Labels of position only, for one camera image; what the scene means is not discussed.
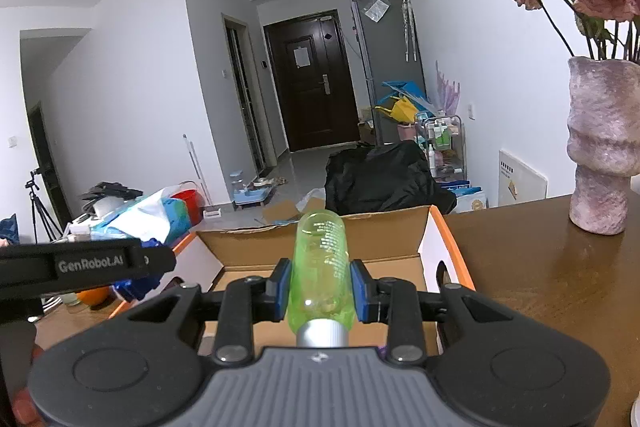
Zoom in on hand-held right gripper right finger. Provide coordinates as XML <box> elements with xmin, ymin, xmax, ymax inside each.
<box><xmin>350</xmin><ymin>259</ymin><xmax>533</xmax><ymax>365</ymax></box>

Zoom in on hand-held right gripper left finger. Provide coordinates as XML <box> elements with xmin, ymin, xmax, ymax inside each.
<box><xmin>107</xmin><ymin>258</ymin><xmax>292</xmax><ymax>367</ymax></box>

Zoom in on green spray bottle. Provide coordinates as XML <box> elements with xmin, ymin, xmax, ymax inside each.
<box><xmin>285</xmin><ymin>209</ymin><xmax>358</xmax><ymax>350</ymax></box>

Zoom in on red cardboard box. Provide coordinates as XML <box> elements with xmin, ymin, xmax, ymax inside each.
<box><xmin>107</xmin><ymin>204</ymin><xmax>476</xmax><ymax>358</ymax></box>

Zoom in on person's left hand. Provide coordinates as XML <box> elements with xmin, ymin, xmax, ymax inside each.
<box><xmin>10</xmin><ymin>341</ymin><xmax>47</xmax><ymax>427</ymax></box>

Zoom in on clear food container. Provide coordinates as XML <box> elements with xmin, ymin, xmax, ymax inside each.
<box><xmin>64</xmin><ymin>216</ymin><xmax>106</xmax><ymax>242</ymax></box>

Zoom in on orange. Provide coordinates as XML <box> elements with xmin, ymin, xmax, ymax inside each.
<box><xmin>75</xmin><ymin>287</ymin><xmax>112</xmax><ymax>308</ymax></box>

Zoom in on black tripod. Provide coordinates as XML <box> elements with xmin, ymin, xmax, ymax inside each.
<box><xmin>25</xmin><ymin>171</ymin><xmax>66</xmax><ymax>244</ymax></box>

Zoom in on flat brown cardboard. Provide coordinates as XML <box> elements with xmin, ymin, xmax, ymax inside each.
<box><xmin>262</xmin><ymin>188</ymin><xmax>327</xmax><ymax>228</ymax></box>

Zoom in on blue pet feeder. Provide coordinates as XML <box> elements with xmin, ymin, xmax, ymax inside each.
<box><xmin>230</xmin><ymin>171</ymin><xmax>275</xmax><ymax>208</ymax></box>

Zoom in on white mop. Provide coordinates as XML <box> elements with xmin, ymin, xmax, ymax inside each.
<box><xmin>182</xmin><ymin>134</ymin><xmax>223</xmax><ymax>219</ymax></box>

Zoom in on black bag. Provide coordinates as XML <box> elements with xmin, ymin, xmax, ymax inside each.
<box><xmin>325</xmin><ymin>141</ymin><xmax>458</xmax><ymax>218</ymax></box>

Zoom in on red bucket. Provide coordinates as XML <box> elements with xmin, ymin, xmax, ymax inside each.
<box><xmin>172</xmin><ymin>189</ymin><xmax>204</xmax><ymax>228</ymax></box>

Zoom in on blue tissue pack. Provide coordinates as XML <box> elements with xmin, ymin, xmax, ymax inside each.
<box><xmin>100</xmin><ymin>188</ymin><xmax>201</xmax><ymax>244</ymax></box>

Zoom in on white trolley with bottles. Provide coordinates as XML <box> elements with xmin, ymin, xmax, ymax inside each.
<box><xmin>414</xmin><ymin>113</ymin><xmax>467</xmax><ymax>188</ymax></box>

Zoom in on dark brown door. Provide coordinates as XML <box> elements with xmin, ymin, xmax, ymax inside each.
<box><xmin>263</xmin><ymin>11</ymin><xmax>358</xmax><ymax>152</ymax></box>

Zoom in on blue and yellow bags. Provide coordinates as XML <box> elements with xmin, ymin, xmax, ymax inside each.
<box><xmin>375</xmin><ymin>79</ymin><xmax>443</xmax><ymax>124</ymax></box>

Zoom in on white board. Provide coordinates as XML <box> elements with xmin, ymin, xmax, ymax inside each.
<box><xmin>498</xmin><ymin>149</ymin><xmax>549</xmax><ymax>208</ymax></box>

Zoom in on purple flower decoration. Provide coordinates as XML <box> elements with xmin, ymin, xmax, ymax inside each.
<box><xmin>434</xmin><ymin>61</ymin><xmax>462</xmax><ymax>118</ymax></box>

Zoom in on grey refrigerator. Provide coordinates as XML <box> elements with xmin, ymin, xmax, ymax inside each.
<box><xmin>351</xmin><ymin>0</ymin><xmax>426</xmax><ymax>145</ymax></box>

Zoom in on white folded umbrella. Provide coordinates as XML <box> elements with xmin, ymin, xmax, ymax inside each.
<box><xmin>397</xmin><ymin>0</ymin><xmax>418</xmax><ymax>62</ymax></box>

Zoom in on pink textured vase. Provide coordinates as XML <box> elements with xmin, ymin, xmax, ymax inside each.
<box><xmin>567</xmin><ymin>57</ymin><xmax>640</xmax><ymax>235</ymax></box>

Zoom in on clear plastic bag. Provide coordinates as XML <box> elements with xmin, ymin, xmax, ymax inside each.
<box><xmin>362</xmin><ymin>0</ymin><xmax>391</xmax><ymax>22</ymax></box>

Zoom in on black strapped object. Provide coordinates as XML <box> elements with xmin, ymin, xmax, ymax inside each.
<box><xmin>81</xmin><ymin>180</ymin><xmax>144</xmax><ymax>202</ymax></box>

